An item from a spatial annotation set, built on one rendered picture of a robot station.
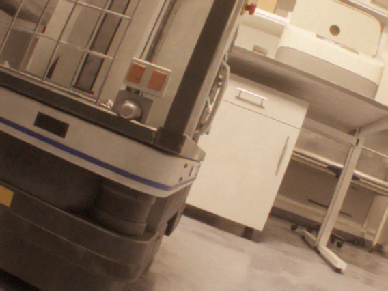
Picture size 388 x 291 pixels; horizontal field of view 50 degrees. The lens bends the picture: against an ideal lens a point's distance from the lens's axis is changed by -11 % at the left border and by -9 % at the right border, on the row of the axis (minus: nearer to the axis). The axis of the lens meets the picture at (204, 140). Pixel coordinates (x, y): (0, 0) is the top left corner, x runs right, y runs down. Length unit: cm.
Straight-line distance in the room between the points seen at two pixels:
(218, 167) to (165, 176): 169
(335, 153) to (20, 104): 479
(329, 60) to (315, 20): 61
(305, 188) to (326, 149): 52
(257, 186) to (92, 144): 175
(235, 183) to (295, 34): 84
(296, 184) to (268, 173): 301
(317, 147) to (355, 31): 250
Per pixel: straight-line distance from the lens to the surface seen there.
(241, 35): 485
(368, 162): 538
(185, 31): 119
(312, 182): 535
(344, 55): 243
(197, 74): 62
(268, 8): 309
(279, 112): 235
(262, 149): 232
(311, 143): 524
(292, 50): 239
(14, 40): 380
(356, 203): 548
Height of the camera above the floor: 31
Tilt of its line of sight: 2 degrees up
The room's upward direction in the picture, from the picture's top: 21 degrees clockwise
